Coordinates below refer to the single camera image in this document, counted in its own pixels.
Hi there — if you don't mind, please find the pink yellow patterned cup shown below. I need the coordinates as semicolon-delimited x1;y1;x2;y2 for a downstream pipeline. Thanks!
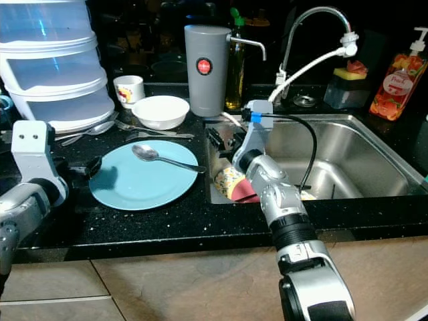
213;165;262;204

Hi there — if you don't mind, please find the orange dish soap pump bottle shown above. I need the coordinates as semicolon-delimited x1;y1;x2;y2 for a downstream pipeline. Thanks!
368;26;428;122

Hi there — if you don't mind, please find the round chrome sink hole cap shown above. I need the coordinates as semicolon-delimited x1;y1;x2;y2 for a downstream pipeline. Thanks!
294;94;318;108

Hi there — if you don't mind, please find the grey cylindrical water dispenser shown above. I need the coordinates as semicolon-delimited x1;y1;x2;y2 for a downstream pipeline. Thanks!
183;24;268;118

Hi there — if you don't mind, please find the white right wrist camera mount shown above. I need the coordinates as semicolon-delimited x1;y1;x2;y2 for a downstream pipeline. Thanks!
242;98;276;159

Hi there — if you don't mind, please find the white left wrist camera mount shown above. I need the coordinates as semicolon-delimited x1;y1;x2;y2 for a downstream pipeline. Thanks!
13;120;68;203

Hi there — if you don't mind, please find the red scouring pad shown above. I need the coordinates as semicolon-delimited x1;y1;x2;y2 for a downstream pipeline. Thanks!
346;60;368;74

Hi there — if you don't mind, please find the white printed mug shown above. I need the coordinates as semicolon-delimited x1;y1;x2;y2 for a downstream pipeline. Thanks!
112;74;146;110

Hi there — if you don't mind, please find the oil bottle with green cap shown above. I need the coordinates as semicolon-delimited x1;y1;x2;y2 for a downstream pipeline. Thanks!
223;7;245;112

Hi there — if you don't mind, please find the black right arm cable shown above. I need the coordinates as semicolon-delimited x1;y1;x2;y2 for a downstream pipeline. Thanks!
270;113;319;192

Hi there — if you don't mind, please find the dark sponge holder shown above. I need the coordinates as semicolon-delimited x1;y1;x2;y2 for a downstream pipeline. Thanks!
322;78;370;110

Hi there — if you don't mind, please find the white stacked plastic container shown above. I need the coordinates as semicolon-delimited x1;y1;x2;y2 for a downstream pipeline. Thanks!
0;0;116;132

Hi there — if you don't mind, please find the large steel spoon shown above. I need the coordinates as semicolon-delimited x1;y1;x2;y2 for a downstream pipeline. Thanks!
56;120;116;147

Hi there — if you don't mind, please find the yellow sponge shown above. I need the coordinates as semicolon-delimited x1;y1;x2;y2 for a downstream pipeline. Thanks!
333;67;368;82

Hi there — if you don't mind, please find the white faucet hose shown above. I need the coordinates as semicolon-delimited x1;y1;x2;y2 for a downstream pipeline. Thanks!
219;32;359;131

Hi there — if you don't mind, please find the teal blue plate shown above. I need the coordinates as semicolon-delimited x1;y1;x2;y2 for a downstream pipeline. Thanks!
88;140;200;212

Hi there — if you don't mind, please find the stainless steel sink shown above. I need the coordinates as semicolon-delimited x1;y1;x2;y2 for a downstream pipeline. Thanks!
203;113;428;205

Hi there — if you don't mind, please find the white bowl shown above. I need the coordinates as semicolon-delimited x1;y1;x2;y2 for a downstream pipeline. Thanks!
130;94;191;131

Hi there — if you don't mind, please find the small steel spoon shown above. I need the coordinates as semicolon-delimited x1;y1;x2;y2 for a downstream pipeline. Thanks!
131;143;207;175

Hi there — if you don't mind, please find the chrome kitchen faucet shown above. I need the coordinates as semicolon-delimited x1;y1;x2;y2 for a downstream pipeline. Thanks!
273;6;359;96

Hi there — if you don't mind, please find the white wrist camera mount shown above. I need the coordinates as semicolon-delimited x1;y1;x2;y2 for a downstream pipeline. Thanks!
242;98;276;159
13;120;68;203

